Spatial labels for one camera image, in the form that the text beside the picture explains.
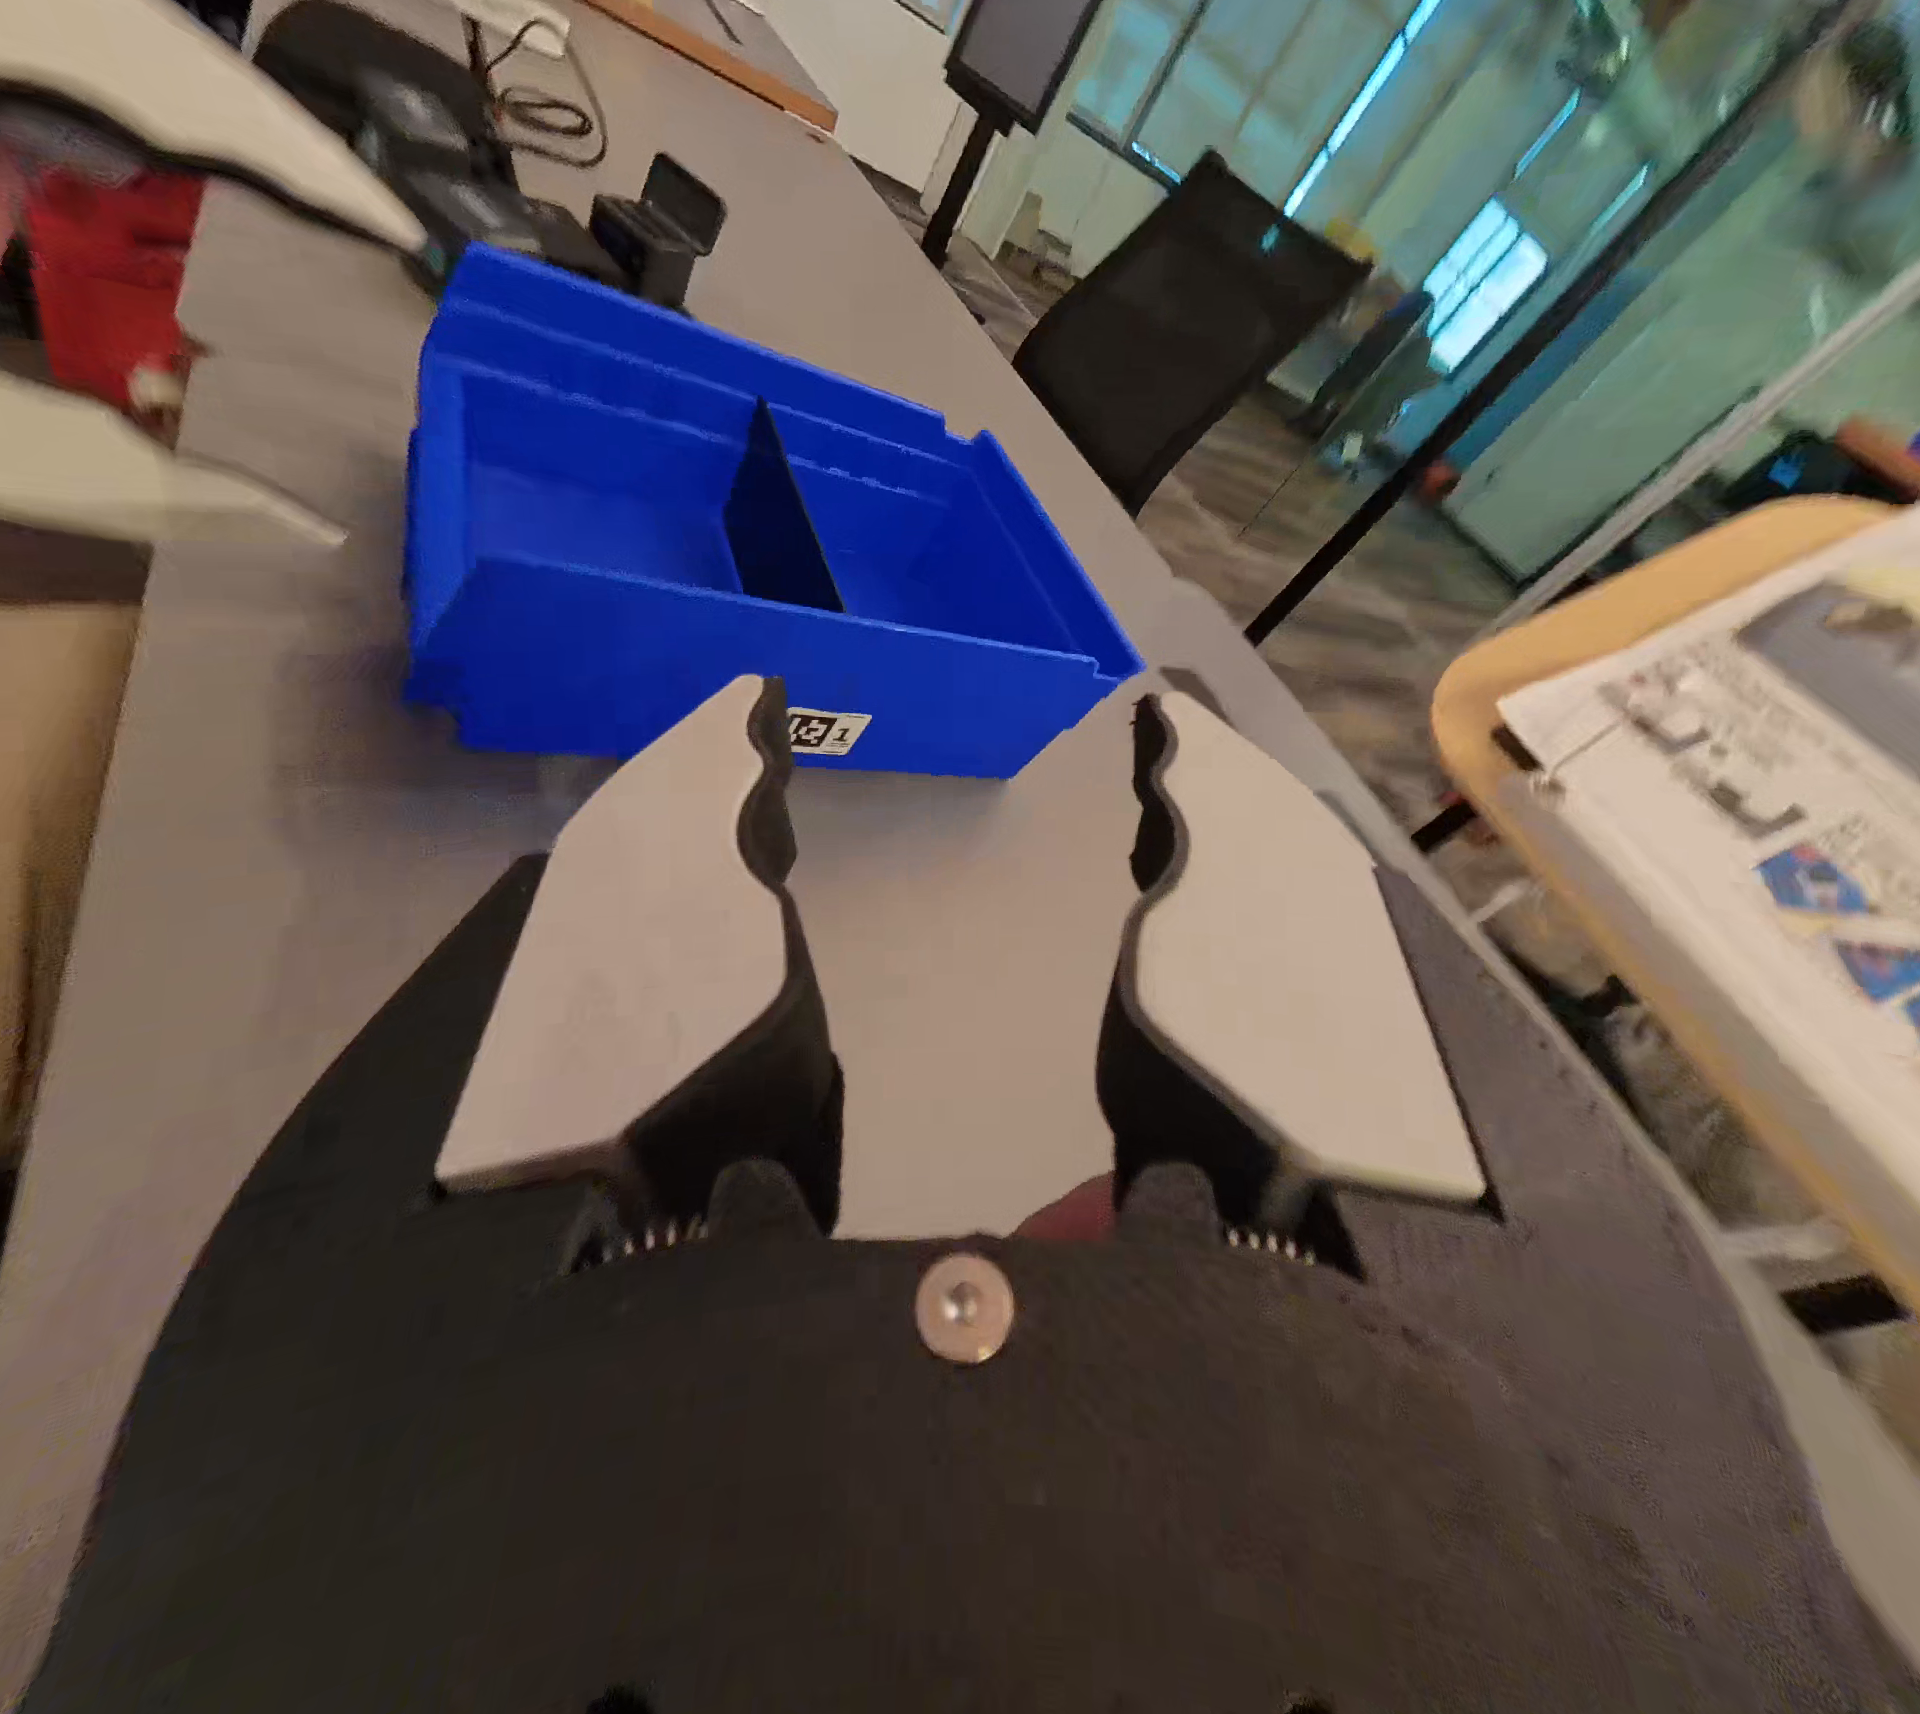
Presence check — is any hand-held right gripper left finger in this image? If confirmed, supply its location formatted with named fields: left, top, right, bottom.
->
left=433, top=674, right=845, bottom=1238

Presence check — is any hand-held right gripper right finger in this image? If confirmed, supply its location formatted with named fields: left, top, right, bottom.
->
left=1100, top=691, right=1486, bottom=1238

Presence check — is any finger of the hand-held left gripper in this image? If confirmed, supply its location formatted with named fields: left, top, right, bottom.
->
left=0, top=0, right=440, bottom=253
left=0, top=375, right=350, bottom=548

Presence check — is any red plastic object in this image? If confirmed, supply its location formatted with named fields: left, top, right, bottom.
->
left=0, top=146, right=208, bottom=417

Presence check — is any black rounded device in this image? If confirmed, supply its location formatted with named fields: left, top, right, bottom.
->
left=254, top=0, right=525, bottom=265

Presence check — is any blue plastic bin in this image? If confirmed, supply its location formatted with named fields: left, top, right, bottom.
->
left=401, top=243, right=1145, bottom=781

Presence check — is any thin black pole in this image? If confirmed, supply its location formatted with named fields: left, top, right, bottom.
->
left=1241, top=0, right=1920, bottom=648

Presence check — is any black charger box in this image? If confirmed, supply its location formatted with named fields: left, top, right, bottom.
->
left=588, top=151, right=732, bottom=312

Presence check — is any wooden clipboard board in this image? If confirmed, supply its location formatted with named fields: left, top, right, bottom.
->
left=1433, top=495, right=1920, bottom=1275

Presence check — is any black office chair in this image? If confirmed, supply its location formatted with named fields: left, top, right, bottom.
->
left=1012, top=151, right=1374, bottom=520

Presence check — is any thin black cable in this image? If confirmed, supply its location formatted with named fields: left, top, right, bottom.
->
left=462, top=18, right=611, bottom=176

